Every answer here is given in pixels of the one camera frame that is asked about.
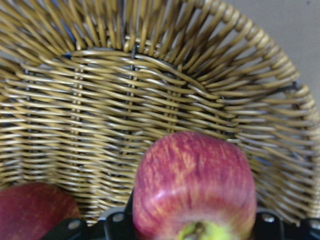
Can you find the round wicker basket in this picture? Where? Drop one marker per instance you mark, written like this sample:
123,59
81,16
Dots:
86,86

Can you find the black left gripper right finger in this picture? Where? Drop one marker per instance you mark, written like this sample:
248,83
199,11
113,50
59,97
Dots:
270,226

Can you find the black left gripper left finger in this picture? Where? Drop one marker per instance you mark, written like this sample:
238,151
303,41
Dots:
114,224

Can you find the red yellow apple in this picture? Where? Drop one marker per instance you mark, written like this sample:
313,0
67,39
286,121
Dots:
193,186

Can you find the dark red apple in basket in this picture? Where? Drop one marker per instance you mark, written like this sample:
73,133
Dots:
29,210

